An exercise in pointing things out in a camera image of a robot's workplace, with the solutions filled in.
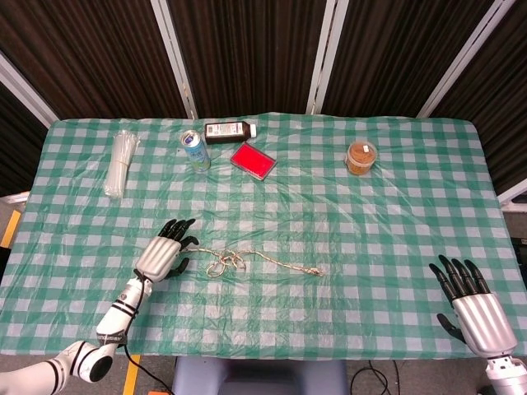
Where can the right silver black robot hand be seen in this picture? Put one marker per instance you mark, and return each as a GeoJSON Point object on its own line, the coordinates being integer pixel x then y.
{"type": "Point", "coordinates": [481, 321]}

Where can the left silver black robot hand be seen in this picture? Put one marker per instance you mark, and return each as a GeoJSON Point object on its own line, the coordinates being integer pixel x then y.
{"type": "Point", "coordinates": [158, 257]}

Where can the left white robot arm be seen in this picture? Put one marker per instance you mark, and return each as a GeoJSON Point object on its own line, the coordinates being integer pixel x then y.
{"type": "Point", "coordinates": [111, 325]}

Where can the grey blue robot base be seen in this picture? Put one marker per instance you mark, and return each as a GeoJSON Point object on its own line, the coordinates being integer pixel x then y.
{"type": "Point", "coordinates": [259, 376]}

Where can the green white checkered tablecloth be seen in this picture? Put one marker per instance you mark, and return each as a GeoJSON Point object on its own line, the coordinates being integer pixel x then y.
{"type": "Point", "coordinates": [263, 247]}

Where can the light blue drink can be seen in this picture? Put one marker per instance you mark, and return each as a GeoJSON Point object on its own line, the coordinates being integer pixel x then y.
{"type": "Point", "coordinates": [195, 152]}

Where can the red ink pad box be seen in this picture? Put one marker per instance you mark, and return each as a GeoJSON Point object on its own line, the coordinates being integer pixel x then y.
{"type": "Point", "coordinates": [253, 161]}

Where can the dark brown medicine bottle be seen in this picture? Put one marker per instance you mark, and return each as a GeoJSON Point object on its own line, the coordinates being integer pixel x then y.
{"type": "Point", "coordinates": [226, 131]}

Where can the clear jar with orange contents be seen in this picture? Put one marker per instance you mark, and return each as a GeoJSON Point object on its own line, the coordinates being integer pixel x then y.
{"type": "Point", "coordinates": [361, 158]}

